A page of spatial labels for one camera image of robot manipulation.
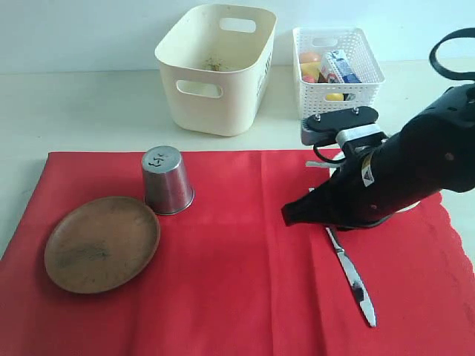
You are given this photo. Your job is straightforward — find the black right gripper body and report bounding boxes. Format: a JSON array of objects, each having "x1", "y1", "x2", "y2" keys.
[{"x1": 281, "y1": 136, "x2": 440, "y2": 228}]

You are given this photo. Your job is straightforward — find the yellow lemon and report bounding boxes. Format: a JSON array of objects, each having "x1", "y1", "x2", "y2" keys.
[{"x1": 325, "y1": 93, "x2": 344, "y2": 102}]

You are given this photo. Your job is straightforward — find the brown egg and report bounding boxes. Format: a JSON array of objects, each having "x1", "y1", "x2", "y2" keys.
[{"x1": 298, "y1": 51, "x2": 321, "y2": 64}]

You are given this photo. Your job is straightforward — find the steel table knife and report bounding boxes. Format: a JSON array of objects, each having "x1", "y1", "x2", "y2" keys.
[{"x1": 325, "y1": 225, "x2": 377, "y2": 328}]

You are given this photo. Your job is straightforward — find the round brown wooden plate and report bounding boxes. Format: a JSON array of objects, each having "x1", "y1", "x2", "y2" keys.
[{"x1": 44, "y1": 197, "x2": 160, "y2": 294}]

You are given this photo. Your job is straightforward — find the white perforated plastic basket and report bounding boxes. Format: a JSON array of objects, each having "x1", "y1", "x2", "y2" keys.
[{"x1": 292, "y1": 27, "x2": 384, "y2": 118}]

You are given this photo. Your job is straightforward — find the upturned steel cup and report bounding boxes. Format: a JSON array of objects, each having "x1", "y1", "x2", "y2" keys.
[{"x1": 142, "y1": 145, "x2": 194, "y2": 215}]

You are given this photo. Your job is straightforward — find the white ceramic bowl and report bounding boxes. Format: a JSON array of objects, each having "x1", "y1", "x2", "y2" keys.
[{"x1": 329, "y1": 151, "x2": 421, "y2": 213}]

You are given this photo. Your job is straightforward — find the black cable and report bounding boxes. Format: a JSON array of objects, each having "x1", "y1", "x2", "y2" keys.
[{"x1": 313, "y1": 27, "x2": 475, "y2": 168}]

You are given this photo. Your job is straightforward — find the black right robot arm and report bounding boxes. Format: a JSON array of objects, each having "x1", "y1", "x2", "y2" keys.
[{"x1": 281, "y1": 85, "x2": 474, "y2": 229}]

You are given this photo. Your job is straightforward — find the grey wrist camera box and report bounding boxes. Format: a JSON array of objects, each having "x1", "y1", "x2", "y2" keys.
[{"x1": 301, "y1": 106, "x2": 388, "y2": 148}]

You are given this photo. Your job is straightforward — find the blue white milk carton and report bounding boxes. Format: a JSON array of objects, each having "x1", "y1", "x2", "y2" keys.
[{"x1": 320, "y1": 49, "x2": 361, "y2": 84}]

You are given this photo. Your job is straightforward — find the cream plastic bin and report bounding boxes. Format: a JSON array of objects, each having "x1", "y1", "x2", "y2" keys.
[{"x1": 154, "y1": 4, "x2": 277, "y2": 136}]

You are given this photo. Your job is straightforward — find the yellow cheese block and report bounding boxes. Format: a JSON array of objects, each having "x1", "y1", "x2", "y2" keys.
[{"x1": 300, "y1": 62, "x2": 321, "y2": 78}]

